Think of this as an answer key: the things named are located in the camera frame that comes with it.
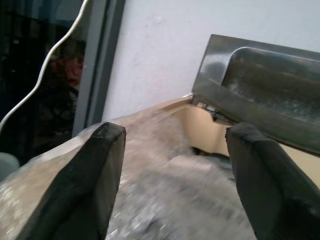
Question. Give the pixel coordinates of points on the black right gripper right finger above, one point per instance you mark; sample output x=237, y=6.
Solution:
x=270, y=185

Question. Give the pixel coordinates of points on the beige top-load washing machine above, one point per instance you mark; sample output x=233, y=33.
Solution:
x=160, y=175

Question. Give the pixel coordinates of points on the grey round container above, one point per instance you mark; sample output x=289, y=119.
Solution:
x=7, y=163

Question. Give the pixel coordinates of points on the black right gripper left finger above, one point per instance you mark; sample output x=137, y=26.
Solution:
x=82, y=180

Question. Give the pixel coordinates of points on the grey window frame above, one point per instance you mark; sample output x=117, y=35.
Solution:
x=96, y=62

